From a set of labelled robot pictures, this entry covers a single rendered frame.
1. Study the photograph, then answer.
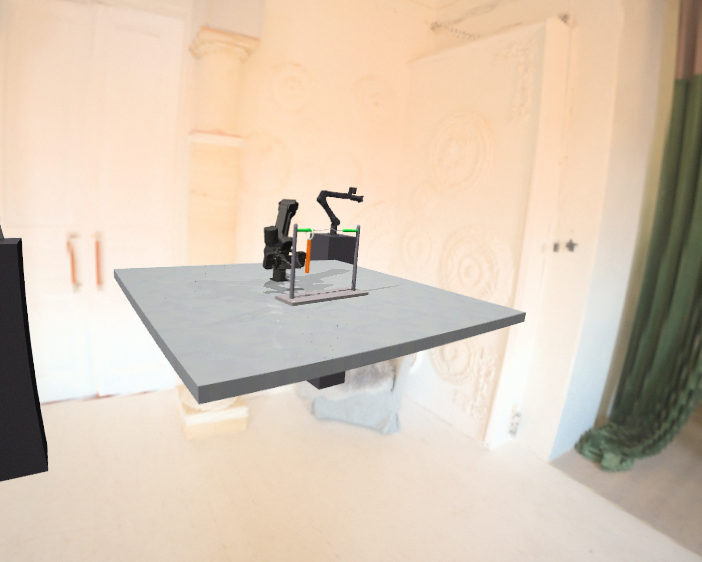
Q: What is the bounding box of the orange handle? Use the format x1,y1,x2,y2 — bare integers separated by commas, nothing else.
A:
305,227,314,273

